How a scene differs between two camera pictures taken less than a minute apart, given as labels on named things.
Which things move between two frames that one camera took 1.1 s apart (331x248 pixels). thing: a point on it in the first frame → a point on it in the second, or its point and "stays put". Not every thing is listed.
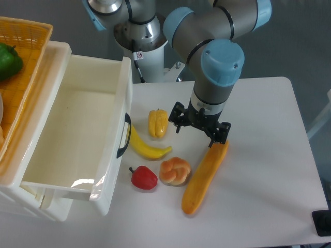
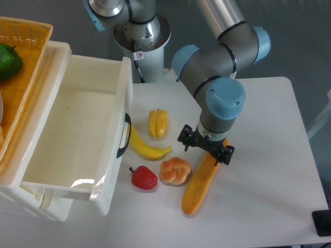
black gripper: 219,131 → 221,152
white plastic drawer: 80,131 stays put
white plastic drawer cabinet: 51,204 stays put
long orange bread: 201,177 stays put
